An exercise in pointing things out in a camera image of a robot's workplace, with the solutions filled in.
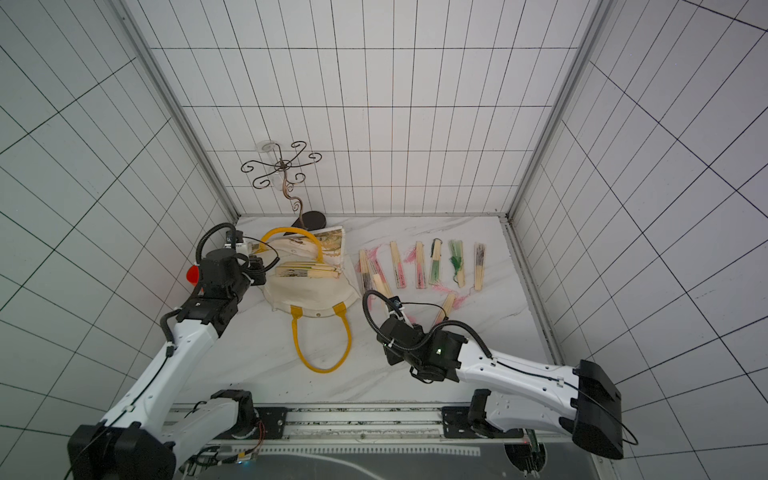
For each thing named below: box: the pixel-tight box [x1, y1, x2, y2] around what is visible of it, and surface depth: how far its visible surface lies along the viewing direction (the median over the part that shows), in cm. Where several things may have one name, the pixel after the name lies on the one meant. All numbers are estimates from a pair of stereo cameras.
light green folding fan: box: [429, 238, 443, 285], surface depth 106 cm
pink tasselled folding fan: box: [404, 241, 427, 289], surface depth 109 cm
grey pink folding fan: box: [474, 242, 485, 292], surface depth 106 cm
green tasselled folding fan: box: [449, 240, 466, 288], surface depth 106 cm
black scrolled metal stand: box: [241, 140, 322, 229], surface depth 94 cm
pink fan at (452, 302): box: [432, 285, 469, 325], surface depth 98 cm
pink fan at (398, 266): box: [390, 241, 406, 289], surface depth 106 cm
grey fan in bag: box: [276, 261, 341, 278], surface depth 100 cm
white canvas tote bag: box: [253, 226, 360, 373], surface depth 90 cm
